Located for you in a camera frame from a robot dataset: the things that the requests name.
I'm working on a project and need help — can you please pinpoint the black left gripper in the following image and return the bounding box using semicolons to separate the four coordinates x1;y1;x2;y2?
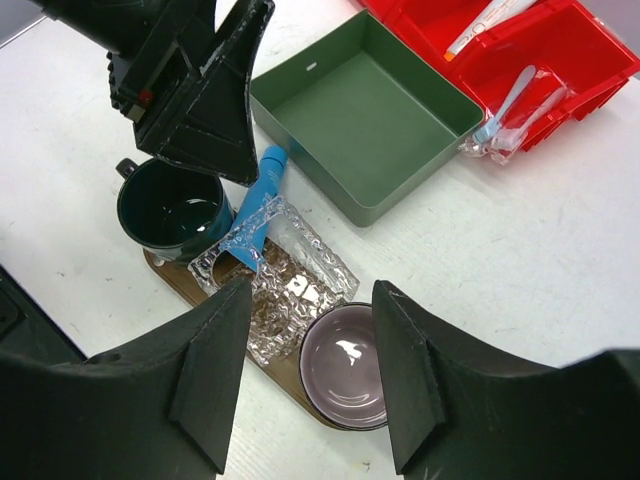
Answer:
36;1;275;186

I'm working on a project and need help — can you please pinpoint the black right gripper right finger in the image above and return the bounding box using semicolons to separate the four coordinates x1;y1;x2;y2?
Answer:
372;281;639;479

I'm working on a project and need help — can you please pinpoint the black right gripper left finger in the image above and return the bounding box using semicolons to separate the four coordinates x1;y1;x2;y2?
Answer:
1;280;251;479

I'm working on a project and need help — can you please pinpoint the dark green mug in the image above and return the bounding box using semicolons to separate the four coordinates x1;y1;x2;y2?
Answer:
116;158;234;265

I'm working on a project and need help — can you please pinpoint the blue toothpaste tube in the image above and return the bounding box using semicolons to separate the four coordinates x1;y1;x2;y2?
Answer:
221;146;288;273

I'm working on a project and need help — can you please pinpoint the lilac enamel mug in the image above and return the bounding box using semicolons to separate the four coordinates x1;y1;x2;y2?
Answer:
298;302;387;432

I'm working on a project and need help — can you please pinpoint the clear textured glass holder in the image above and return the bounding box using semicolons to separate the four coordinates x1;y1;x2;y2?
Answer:
188;196;360;367

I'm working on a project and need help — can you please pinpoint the white toothpaste tube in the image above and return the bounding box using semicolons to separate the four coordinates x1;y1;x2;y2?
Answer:
444;0;536;62

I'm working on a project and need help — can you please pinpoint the green metal box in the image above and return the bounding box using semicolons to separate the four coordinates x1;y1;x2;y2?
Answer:
251;11;484;227

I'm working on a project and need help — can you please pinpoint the red plastic organizer bin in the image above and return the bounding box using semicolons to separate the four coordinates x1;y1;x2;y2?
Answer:
363;1;639;151

